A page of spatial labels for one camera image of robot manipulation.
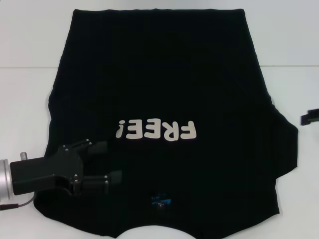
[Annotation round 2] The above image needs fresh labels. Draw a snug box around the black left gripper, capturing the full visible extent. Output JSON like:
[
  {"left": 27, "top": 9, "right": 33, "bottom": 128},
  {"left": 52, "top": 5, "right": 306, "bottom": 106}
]
[{"left": 9, "top": 138, "right": 123, "bottom": 197}]

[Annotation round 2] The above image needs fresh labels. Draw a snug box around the black t-shirt with white print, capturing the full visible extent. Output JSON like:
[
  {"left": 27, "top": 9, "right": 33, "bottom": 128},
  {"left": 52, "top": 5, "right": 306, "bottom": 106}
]
[{"left": 33, "top": 8, "right": 300, "bottom": 239}]

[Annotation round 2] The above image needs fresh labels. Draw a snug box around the thin reddish left gripper cable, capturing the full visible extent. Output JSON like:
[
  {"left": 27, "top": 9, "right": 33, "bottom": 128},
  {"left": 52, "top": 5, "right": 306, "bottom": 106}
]
[{"left": 0, "top": 191, "right": 37, "bottom": 209}]

